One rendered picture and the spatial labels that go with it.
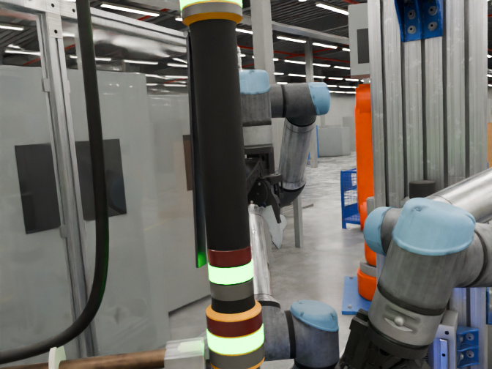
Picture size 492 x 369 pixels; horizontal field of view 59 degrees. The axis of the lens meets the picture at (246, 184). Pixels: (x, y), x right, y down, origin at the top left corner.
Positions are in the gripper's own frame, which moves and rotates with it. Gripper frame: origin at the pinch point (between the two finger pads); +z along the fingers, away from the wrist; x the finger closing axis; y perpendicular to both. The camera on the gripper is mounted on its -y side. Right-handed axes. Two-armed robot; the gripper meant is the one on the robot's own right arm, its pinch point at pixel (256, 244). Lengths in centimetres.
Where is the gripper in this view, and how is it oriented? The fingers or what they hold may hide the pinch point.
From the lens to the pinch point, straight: 91.6
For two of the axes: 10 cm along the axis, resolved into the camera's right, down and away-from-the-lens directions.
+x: -8.7, 0.0, 4.9
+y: 4.8, -1.4, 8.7
